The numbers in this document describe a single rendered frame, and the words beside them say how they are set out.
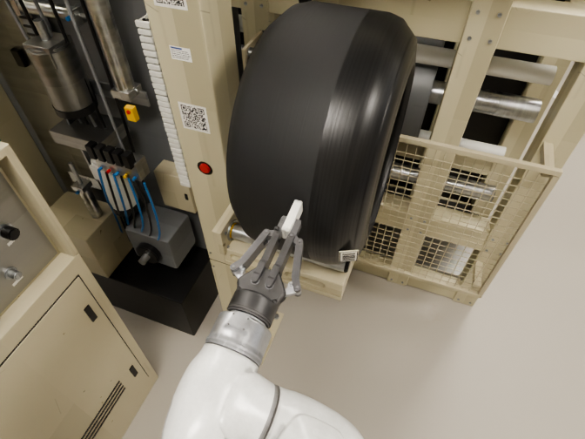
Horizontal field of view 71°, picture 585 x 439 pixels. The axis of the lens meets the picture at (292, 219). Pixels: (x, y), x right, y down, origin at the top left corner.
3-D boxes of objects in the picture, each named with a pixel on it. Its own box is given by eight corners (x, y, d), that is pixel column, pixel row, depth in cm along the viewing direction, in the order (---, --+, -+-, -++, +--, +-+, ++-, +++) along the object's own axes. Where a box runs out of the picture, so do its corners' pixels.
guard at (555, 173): (279, 239, 192) (275, 110, 140) (281, 236, 193) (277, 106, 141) (480, 298, 171) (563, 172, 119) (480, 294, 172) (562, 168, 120)
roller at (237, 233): (225, 234, 115) (231, 219, 116) (230, 239, 119) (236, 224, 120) (346, 272, 107) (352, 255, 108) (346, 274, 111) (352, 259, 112)
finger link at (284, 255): (262, 284, 66) (271, 287, 66) (289, 229, 72) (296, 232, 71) (265, 294, 69) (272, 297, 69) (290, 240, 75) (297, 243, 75)
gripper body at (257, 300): (269, 321, 61) (292, 267, 65) (218, 303, 63) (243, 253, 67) (273, 337, 67) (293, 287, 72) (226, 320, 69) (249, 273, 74)
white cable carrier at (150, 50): (180, 185, 122) (134, 20, 87) (189, 174, 125) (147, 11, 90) (193, 189, 121) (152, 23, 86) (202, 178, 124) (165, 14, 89)
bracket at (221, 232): (216, 253, 118) (211, 231, 111) (270, 166, 143) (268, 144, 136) (226, 256, 117) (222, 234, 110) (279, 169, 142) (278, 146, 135)
